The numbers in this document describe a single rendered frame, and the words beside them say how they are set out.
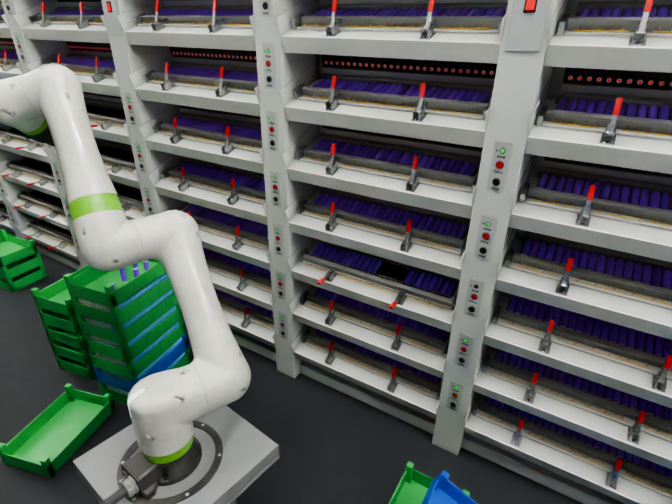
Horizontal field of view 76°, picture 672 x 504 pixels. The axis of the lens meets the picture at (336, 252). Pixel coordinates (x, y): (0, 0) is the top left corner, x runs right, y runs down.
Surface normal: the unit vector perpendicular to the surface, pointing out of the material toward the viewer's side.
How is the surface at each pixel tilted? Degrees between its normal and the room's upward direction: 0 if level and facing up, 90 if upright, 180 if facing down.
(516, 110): 90
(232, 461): 2
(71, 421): 0
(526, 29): 90
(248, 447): 2
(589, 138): 19
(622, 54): 109
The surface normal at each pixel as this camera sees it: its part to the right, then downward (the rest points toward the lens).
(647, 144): -0.15, -0.71
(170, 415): 0.59, 0.33
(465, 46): -0.49, 0.66
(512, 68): -0.51, 0.39
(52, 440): 0.01, -0.88
